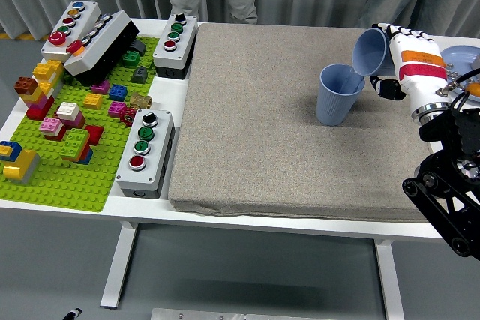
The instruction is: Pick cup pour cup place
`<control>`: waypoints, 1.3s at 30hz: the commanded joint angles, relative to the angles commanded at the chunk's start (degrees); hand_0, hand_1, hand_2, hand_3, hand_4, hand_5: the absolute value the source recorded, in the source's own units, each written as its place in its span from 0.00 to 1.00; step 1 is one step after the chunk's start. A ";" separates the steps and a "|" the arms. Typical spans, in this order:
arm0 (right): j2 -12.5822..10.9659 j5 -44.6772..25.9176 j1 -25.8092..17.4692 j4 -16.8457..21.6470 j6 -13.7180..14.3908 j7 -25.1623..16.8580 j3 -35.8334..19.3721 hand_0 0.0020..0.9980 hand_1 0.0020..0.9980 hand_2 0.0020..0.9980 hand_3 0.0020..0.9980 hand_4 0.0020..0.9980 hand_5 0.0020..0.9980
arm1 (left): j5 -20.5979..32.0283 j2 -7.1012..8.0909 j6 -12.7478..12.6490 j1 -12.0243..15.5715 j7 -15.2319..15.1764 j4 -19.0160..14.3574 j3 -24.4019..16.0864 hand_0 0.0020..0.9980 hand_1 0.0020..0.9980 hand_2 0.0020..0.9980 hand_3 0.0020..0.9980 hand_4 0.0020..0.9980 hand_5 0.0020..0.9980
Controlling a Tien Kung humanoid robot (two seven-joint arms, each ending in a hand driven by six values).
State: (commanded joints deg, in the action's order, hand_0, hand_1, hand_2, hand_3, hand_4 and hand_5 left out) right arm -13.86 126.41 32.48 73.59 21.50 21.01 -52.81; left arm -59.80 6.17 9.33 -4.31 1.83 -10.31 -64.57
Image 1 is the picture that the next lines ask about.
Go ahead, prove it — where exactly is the grey four-button control box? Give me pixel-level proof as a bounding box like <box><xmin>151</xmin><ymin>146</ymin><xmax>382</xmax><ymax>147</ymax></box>
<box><xmin>152</xmin><ymin>13</ymin><xmax>199</xmax><ymax>80</ymax></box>
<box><xmin>115</xmin><ymin>109</ymin><xmax>176</xmax><ymax>200</ymax></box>

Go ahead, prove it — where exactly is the blue plate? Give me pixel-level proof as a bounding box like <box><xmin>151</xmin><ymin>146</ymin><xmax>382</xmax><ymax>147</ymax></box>
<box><xmin>439</xmin><ymin>45</ymin><xmax>480</xmax><ymax>103</ymax></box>

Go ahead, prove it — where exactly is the green toy brick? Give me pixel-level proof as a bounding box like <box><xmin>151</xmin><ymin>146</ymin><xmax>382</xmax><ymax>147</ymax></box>
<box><xmin>121</xmin><ymin>50</ymin><xmax>142</xmax><ymax>68</ymax></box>
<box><xmin>59</xmin><ymin>128</ymin><xmax>90</xmax><ymax>160</ymax></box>

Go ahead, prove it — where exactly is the pink toy brick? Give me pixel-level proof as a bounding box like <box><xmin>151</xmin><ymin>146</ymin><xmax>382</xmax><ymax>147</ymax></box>
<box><xmin>39</xmin><ymin>117</ymin><xmax>64</xmax><ymax>136</ymax></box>

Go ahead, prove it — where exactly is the white table leg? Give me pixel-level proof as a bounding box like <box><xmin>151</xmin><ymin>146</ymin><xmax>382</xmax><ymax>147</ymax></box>
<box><xmin>373</xmin><ymin>239</ymin><xmax>407</xmax><ymax>320</ymax></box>
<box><xmin>100</xmin><ymin>221</ymin><xmax>139</xmax><ymax>310</ymax></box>

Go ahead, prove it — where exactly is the grey five-button control box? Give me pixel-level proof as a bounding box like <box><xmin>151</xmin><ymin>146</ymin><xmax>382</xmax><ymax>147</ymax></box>
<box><xmin>40</xmin><ymin>0</ymin><xmax>102</xmax><ymax>64</ymax></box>

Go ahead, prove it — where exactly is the red toy brick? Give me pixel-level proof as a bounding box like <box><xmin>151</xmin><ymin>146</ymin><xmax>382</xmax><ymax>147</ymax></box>
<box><xmin>85</xmin><ymin>125</ymin><xmax>105</xmax><ymax>147</ymax></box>
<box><xmin>25</xmin><ymin>100</ymin><xmax>56</xmax><ymax>121</ymax></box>

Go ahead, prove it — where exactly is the magenta toy brick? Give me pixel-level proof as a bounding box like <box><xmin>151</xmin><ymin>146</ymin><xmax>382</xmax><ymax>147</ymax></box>
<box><xmin>59</xmin><ymin>112</ymin><xmax>86</xmax><ymax>130</ymax></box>
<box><xmin>91</xmin><ymin>79</ymin><xmax>111</xmax><ymax>95</ymax></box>
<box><xmin>107</xmin><ymin>101</ymin><xmax>127</xmax><ymax>118</ymax></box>

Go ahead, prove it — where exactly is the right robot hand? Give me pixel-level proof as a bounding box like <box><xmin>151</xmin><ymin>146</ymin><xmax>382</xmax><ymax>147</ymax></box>
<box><xmin>369</xmin><ymin>22</ymin><xmax>453</xmax><ymax>111</ymax></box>

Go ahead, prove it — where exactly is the brass valve fitting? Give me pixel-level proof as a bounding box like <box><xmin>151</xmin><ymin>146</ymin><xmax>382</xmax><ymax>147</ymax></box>
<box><xmin>130</xmin><ymin>93</ymin><xmax>153</xmax><ymax>109</ymax></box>

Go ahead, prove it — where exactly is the blue ribbed cup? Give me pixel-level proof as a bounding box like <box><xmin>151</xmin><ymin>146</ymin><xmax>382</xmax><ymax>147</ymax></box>
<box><xmin>316</xmin><ymin>64</ymin><xmax>366</xmax><ymax>127</ymax></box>
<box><xmin>351</xmin><ymin>27</ymin><xmax>395</xmax><ymax>78</ymax></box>

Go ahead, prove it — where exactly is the white toy brick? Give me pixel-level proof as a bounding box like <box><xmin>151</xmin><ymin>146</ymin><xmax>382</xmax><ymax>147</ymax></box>
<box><xmin>56</xmin><ymin>102</ymin><xmax>81</xmax><ymax>118</ymax></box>

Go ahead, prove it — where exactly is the dark grey sloped brick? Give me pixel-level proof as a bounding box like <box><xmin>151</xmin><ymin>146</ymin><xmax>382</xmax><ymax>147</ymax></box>
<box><xmin>130</xmin><ymin>66</ymin><xmax>149</xmax><ymax>84</ymax></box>

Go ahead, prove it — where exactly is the long grey black control box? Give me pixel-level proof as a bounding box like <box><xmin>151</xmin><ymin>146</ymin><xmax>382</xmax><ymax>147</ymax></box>
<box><xmin>64</xmin><ymin>10</ymin><xmax>140</xmax><ymax>87</ymax></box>

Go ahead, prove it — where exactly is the yellow grey toy brick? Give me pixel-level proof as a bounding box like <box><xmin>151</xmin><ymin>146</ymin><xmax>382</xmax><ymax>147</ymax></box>
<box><xmin>1</xmin><ymin>148</ymin><xmax>41</xmax><ymax>185</ymax></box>

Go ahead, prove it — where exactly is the grey-brown cushion mat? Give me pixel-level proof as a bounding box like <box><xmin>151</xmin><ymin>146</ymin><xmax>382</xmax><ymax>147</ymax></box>
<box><xmin>167</xmin><ymin>22</ymin><xmax>449</xmax><ymax>223</ymax></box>

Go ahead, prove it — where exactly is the red valve handwheel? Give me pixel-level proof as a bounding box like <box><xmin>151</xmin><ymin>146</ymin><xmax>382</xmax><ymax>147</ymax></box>
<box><xmin>119</xmin><ymin>106</ymin><xmax>139</xmax><ymax>124</ymax></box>

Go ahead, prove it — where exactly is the green brick baseplate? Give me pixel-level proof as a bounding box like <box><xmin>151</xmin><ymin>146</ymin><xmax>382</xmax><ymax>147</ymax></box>
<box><xmin>0</xmin><ymin>36</ymin><xmax>161</xmax><ymax>213</ymax></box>

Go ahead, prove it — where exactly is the blue toy brick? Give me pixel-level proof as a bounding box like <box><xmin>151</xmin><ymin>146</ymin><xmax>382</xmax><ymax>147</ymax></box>
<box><xmin>0</xmin><ymin>141</ymin><xmax>23</xmax><ymax>162</ymax></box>
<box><xmin>108</xmin><ymin>84</ymin><xmax>128</xmax><ymax>102</ymax></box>

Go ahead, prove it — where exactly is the brown toy brick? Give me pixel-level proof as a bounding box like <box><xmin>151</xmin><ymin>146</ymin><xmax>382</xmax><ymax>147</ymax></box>
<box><xmin>14</xmin><ymin>76</ymin><xmax>38</xmax><ymax>95</ymax></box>

